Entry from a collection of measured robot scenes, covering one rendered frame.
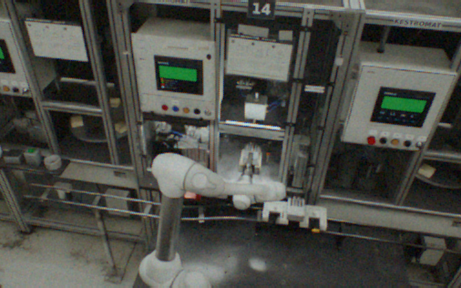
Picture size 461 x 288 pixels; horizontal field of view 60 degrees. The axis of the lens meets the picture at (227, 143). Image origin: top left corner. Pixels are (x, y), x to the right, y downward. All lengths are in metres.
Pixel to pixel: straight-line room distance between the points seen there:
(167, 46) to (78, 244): 1.97
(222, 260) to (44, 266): 1.55
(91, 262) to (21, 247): 0.60
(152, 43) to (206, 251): 1.21
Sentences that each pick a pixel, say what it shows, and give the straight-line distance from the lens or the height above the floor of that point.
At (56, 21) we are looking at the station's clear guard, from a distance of 2.26.
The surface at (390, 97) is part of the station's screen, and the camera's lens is 2.05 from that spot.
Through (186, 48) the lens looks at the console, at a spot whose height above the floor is 1.78.
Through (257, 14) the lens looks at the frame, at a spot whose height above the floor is 1.98.
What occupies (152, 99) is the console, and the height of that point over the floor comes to 1.46.
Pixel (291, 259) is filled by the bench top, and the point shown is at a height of 0.68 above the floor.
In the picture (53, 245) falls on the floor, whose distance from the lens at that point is 3.53.
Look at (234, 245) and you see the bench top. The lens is 2.46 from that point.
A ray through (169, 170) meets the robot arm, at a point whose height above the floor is 1.47.
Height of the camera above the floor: 2.65
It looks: 39 degrees down
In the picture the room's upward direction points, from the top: 2 degrees clockwise
